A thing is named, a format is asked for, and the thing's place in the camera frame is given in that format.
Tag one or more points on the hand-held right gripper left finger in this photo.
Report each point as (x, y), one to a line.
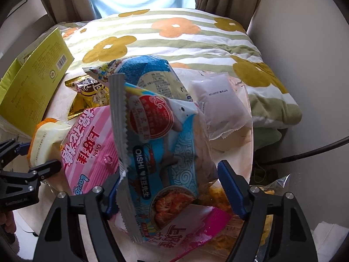
(112, 196)

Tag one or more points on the pink striped marshmallow bag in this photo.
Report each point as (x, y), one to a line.
(196, 223)
(90, 147)

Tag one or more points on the white cloth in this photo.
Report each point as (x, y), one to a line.
(330, 234)

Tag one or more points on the orange and white packet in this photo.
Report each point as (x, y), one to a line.
(46, 139)

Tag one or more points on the person's left hand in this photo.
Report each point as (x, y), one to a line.
(6, 221)

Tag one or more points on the blue barcode snack bag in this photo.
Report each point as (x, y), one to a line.
(152, 68)

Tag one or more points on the floral striped blanket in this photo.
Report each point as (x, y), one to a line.
(190, 43)

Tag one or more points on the pale floral sheet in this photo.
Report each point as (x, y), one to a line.
(58, 102)

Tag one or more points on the green cardboard box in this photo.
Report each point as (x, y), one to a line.
(32, 82)

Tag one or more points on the clear zip bag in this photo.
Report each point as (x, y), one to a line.
(245, 152)

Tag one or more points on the gold cartoon snack packet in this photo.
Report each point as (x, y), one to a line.
(87, 101)

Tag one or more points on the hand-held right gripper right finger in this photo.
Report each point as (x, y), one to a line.
(231, 185)

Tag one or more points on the white translucent snack packet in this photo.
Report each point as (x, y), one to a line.
(218, 101)

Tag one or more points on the blue shrimp cracker bag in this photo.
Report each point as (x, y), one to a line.
(163, 147)

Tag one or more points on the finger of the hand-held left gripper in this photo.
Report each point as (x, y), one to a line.
(23, 148)
(46, 168)

